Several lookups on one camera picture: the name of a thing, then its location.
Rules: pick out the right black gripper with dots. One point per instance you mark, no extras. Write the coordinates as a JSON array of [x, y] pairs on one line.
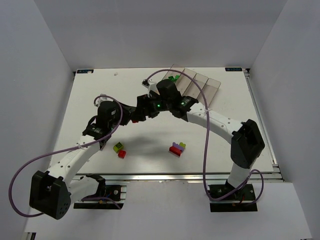
[[144, 106]]

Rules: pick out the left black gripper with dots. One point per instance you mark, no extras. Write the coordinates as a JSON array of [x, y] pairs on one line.
[[129, 114]]

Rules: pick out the green 2x3 brick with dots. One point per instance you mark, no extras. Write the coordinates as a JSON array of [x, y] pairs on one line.
[[172, 79]]

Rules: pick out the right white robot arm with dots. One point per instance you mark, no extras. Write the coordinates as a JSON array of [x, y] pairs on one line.
[[245, 139]]

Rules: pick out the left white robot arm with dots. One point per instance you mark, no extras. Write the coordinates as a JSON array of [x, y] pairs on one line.
[[54, 191]]

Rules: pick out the lime yellow brick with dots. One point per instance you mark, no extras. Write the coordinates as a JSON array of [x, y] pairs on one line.
[[118, 147]]

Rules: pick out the red small brick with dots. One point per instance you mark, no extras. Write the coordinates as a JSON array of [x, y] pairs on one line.
[[122, 154]]

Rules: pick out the lilac purple brick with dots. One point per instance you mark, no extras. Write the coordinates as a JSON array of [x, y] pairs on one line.
[[176, 145]]

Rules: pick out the lime small brick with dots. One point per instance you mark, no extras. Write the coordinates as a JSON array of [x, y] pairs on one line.
[[183, 145]]

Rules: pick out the left corner logo sticker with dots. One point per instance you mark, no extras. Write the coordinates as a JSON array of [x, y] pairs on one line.
[[84, 71]]

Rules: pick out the corner logo sticker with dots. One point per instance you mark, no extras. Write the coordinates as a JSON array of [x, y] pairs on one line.
[[233, 69], [84, 71]]

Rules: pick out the right corner logo sticker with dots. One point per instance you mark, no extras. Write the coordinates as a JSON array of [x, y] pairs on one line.
[[233, 69]]

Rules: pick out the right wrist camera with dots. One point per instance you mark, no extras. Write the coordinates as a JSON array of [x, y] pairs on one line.
[[151, 86]]

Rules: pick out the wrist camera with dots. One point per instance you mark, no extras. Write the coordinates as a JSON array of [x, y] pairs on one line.
[[151, 86], [99, 99]]

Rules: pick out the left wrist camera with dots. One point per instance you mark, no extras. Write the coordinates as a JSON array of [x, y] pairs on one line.
[[99, 99]]

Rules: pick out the aluminium front rail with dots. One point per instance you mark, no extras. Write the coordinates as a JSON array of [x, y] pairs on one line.
[[271, 176]]

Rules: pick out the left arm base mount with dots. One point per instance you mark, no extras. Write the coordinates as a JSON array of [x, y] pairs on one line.
[[93, 192]]

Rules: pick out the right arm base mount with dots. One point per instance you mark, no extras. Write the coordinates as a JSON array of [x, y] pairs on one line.
[[240, 201]]

